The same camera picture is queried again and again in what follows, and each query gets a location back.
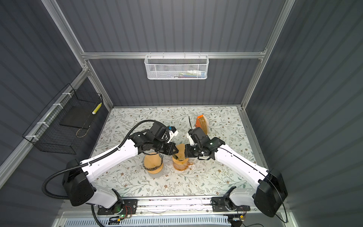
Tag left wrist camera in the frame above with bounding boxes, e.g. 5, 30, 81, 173
150, 122, 179, 143

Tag black wire mesh basket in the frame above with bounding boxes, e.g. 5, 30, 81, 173
23, 85, 103, 155

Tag orange coffee filter pack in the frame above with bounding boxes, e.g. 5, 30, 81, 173
195, 114, 209, 135

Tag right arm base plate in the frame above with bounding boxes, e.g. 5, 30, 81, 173
210, 196, 251, 212

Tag black corrugated cable conduit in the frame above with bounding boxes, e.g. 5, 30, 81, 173
42, 119, 157, 227

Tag white wire mesh basket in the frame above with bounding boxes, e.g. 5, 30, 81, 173
144, 55, 209, 80

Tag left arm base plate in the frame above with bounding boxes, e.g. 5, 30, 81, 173
97, 199, 138, 216

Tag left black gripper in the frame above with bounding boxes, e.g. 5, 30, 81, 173
152, 139, 180, 156

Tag white perforated vent strip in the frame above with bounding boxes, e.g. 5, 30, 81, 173
63, 215, 232, 227

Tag black flat pad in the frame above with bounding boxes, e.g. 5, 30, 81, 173
60, 107, 95, 130

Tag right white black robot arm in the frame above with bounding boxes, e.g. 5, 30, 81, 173
184, 128, 288, 217

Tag grey clear glass dripper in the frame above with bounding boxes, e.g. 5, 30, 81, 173
142, 152, 164, 172

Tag green glass dripper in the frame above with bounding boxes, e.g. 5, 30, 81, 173
172, 154, 186, 162

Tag yellow marker pen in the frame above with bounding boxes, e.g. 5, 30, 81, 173
92, 102, 103, 115

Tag items in white basket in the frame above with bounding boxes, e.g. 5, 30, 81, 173
167, 70, 207, 79

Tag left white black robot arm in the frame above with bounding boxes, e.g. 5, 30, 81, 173
62, 127, 178, 213

